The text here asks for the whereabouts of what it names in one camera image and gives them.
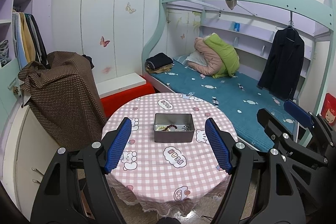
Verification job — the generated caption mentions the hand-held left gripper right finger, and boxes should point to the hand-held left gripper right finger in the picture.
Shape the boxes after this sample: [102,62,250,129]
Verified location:
[204,118,307,224]

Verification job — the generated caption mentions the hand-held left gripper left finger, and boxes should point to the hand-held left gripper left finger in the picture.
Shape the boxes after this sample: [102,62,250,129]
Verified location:
[30,118,132,224]

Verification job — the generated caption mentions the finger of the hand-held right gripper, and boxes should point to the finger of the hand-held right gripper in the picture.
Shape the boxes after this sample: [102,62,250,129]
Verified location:
[257,108,329,170]
[283,99,336,151]

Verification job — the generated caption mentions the grey metal tin box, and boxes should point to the grey metal tin box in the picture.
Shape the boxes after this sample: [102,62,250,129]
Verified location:
[154,113,195,144]

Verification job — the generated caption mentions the red cartoon bag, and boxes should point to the red cartoon bag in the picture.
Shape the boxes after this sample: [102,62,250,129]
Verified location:
[323,93,336,128]

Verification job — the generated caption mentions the pink checked cartoon tablecloth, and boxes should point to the pink checked cartoon tablecloth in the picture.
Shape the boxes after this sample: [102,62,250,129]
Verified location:
[101,92,239,216]

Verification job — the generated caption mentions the red storage stool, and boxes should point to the red storage stool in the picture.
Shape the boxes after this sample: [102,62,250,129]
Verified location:
[100,84,156,119]

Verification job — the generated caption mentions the black hanging coat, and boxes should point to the black hanging coat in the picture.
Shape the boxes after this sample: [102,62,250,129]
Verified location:
[257,27,305,101]

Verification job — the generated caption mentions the teal printed bed mattress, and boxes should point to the teal printed bed mattress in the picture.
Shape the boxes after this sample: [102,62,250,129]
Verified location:
[151,55,300,152]

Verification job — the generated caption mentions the white board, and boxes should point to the white board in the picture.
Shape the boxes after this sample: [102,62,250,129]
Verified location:
[96,72,147,96]

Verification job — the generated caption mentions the brown dotted cloth cover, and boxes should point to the brown dotted cloth cover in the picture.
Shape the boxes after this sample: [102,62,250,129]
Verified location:
[18,51,108,152]

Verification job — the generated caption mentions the green quilt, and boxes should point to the green quilt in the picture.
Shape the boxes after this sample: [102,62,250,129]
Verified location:
[204,33,240,79]

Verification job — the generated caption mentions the folded tan clothes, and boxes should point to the folded tan clothes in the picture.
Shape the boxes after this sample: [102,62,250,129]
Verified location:
[146,64,175,75]

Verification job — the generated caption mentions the white cabinet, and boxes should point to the white cabinet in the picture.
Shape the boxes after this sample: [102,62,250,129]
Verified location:
[0,102,87,216]

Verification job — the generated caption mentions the white pillow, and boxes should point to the white pillow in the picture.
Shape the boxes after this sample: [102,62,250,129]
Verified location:
[184,52,208,67]

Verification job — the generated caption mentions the pink quilt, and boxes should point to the pink quilt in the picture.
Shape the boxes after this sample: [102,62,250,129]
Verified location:
[187,33,223,75]

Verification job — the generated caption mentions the folded dark clothes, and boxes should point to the folded dark clothes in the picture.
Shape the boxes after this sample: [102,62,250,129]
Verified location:
[146,53,174,69]

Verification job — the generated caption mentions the row of hanging clothes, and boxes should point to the row of hanging clothes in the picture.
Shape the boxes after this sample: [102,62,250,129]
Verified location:
[12,11,48,69]

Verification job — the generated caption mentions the grey patterned folded cloth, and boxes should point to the grey patterned folded cloth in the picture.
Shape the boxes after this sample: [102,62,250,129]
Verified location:
[0,40,11,67]

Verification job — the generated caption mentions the lilac wardrobe shelf unit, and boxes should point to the lilac wardrobe shelf unit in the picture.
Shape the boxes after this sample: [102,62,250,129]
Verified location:
[0,0,57,109]

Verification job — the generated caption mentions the beaded bracelets in tin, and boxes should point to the beaded bracelets in tin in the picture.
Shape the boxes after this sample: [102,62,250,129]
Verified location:
[155,124,179,132]

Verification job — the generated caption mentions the red bead bracelet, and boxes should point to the red bead bracelet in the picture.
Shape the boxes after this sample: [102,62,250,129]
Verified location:
[161,123,179,132]

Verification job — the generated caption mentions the pink butterfly wall sticker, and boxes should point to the pink butterfly wall sticker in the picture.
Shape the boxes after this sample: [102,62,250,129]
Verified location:
[99,35,111,48]

